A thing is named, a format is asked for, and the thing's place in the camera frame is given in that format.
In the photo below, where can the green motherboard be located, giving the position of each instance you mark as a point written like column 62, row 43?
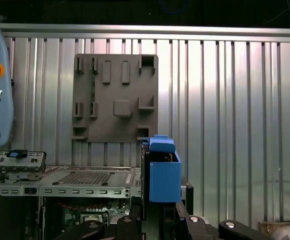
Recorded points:
column 70, row 215

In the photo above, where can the CPU socket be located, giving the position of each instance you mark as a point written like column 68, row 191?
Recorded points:
column 92, row 217

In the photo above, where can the hard disk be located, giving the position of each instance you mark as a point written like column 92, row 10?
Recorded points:
column 164, row 180

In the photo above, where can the black open PC case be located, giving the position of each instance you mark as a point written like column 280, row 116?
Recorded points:
column 47, row 192

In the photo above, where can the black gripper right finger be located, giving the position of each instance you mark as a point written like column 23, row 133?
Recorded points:
column 197, row 230

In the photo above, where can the grey parts rack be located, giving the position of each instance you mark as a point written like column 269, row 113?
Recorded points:
column 109, row 120

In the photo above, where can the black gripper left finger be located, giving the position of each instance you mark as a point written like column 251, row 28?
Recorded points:
column 129, row 225

